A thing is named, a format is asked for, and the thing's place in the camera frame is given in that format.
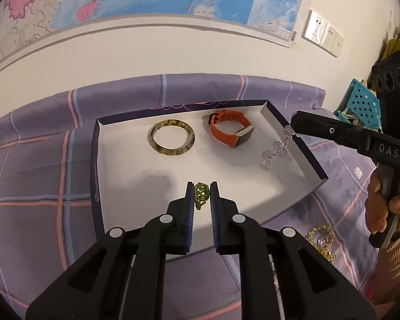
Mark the person's right hand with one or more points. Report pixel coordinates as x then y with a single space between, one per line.
375 206

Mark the white tray with navy rim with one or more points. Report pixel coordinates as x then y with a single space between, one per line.
136 180

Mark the white sheet label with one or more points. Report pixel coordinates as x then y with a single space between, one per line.
358 172

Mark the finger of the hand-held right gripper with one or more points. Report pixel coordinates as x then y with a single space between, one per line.
320 125

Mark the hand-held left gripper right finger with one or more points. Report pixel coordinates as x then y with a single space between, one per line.
214 213

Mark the orange smart watch band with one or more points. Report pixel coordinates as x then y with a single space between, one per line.
243 136

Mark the blue perforated plastic basket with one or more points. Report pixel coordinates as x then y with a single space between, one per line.
360 103

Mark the amber tortoiseshell bangle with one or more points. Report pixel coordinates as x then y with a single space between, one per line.
171 152

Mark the yellow cloth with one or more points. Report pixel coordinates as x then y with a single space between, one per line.
393 46

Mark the white wall socket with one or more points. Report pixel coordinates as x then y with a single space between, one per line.
338 44
316 28

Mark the purple plaid bedsheet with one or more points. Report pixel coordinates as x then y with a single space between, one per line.
36 173

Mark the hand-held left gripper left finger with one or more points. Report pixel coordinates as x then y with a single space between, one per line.
189 213

